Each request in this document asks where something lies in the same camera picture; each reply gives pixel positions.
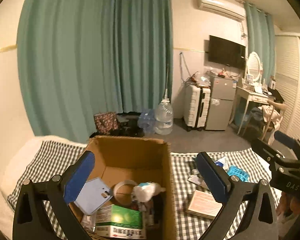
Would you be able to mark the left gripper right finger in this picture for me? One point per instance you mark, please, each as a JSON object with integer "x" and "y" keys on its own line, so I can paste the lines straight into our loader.
{"x": 259, "y": 220}

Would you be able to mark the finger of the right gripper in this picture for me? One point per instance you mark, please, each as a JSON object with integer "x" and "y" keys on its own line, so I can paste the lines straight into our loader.
{"x": 271, "y": 155}

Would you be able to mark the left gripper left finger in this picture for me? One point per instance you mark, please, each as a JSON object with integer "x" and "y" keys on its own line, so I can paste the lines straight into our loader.
{"x": 30, "y": 218}

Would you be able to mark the light blue case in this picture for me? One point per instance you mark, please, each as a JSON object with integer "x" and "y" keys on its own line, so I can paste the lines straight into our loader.
{"x": 92, "y": 196}

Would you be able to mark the green white medicine box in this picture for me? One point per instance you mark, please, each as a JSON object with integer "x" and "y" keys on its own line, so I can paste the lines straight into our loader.
{"x": 114, "y": 221}

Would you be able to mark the white plush toy blue star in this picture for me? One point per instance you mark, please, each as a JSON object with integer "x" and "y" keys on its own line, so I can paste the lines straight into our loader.
{"x": 145, "y": 191}

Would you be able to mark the person's right hand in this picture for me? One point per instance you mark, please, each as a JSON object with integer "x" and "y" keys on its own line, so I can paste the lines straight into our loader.
{"x": 288, "y": 207}

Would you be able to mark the teal blister pack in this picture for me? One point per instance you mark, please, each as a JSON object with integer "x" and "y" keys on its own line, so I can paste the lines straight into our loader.
{"x": 241, "y": 174}

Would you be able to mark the checkered bed sheet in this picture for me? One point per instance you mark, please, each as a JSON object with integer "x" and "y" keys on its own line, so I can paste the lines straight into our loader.
{"x": 190, "y": 226}

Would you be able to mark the white duvet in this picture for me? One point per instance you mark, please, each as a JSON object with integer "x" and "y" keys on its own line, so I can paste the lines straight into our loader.
{"x": 39, "y": 159}

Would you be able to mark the tan flat box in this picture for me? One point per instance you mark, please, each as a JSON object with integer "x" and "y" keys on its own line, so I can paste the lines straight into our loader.
{"x": 203, "y": 204}

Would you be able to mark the wooden chair with clothes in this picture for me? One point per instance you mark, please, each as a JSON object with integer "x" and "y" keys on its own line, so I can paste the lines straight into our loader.
{"x": 270, "y": 117}

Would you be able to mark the silver mini fridge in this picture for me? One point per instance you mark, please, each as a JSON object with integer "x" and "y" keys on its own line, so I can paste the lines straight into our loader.
{"x": 222, "y": 97}

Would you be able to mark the oval vanity mirror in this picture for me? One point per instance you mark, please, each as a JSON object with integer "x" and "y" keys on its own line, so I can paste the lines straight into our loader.
{"x": 254, "y": 67}

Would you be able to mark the white suitcase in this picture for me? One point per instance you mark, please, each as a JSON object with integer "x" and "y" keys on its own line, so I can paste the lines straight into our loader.
{"x": 197, "y": 100}

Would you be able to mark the white tape roll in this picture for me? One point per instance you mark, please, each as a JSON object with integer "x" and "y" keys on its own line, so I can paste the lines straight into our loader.
{"x": 122, "y": 192}

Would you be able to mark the large clear water bottle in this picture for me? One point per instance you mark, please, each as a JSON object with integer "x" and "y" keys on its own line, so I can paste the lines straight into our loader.
{"x": 163, "y": 118}

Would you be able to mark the brown cardboard box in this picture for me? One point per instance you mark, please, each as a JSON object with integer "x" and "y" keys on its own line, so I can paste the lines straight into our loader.
{"x": 140, "y": 160}

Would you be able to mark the pack of water bottles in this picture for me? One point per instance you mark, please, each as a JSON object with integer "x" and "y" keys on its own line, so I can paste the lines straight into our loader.
{"x": 146, "y": 121}

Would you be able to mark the patterned brown bag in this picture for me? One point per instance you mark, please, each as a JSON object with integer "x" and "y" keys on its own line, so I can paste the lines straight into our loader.
{"x": 106, "y": 122}

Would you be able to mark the green curtain right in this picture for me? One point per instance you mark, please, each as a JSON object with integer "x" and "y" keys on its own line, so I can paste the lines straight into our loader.
{"x": 261, "y": 38}

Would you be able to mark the green curtain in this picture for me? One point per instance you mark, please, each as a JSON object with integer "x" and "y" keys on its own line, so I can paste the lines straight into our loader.
{"x": 261, "y": 38}
{"x": 78, "y": 58}

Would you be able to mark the white air conditioner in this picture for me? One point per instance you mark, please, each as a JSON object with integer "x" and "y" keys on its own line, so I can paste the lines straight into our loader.
{"x": 224, "y": 8}

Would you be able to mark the green curtain left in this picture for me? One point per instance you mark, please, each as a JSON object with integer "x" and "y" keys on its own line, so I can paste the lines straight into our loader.
{"x": 78, "y": 58}

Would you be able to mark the black wall television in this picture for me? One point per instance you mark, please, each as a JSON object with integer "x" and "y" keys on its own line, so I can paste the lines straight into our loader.
{"x": 226, "y": 52}

